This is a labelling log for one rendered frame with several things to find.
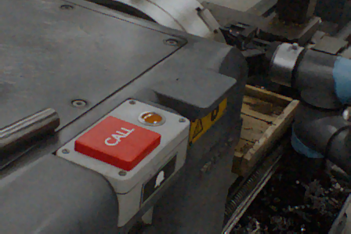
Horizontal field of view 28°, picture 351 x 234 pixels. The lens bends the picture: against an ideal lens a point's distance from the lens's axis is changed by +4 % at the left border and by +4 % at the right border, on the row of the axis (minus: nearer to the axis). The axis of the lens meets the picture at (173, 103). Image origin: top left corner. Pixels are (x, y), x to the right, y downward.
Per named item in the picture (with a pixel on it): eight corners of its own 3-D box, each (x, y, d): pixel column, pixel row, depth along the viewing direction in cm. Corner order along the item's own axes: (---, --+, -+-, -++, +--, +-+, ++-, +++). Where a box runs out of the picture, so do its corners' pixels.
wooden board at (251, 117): (245, 178, 132) (248, 160, 130) (89, 118, 145) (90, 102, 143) (296, 116, 156) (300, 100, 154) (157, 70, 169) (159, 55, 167)
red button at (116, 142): (128, 180, 61) (130, 160, 60) (72, 158, 64) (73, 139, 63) (160, 150, 66) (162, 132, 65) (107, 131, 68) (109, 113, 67)
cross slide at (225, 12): (339, 83, 159) (344, 65, 157) (173, 34, 175) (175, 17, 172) (360, 59, 173) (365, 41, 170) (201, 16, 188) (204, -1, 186)
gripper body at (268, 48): (225, 53, 140) (280, 70, 135) (206, 67, 133) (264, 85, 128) (230, 17, 136) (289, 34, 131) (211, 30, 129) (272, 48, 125)
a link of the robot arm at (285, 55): (287, 93, 126) (295, 52, 123) (262, 85, 128) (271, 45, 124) (300, 78, 132) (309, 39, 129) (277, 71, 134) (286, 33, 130)
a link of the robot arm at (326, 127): (318, 174, 126) (331, 120, 121) (280, 141, 134) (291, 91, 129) (353, 166, 129) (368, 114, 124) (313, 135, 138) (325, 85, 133)
